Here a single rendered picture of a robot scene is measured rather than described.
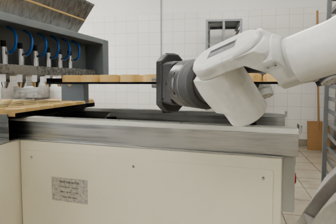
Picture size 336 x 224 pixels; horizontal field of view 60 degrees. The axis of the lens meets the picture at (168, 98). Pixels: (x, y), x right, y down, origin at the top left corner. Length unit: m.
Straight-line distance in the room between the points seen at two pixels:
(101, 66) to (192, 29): 3.66
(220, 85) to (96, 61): 0.95
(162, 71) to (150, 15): 4.46
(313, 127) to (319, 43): 4.34
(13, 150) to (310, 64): 0.77
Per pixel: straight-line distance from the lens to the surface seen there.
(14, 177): 0.93
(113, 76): 0.73
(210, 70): 0.41
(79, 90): 1.37
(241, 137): 0.68
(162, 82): 0.59
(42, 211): 0.93
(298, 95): 4.88
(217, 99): 0.44
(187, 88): 0.48
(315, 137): 4.72
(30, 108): 0.96
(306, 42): 0.39
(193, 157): 0.69
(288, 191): 0.75
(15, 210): 0.96
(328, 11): 2.48
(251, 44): 0.39
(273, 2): 4.95
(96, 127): 0.78
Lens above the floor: 1.00
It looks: 3 degrees down
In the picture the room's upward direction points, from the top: straight up
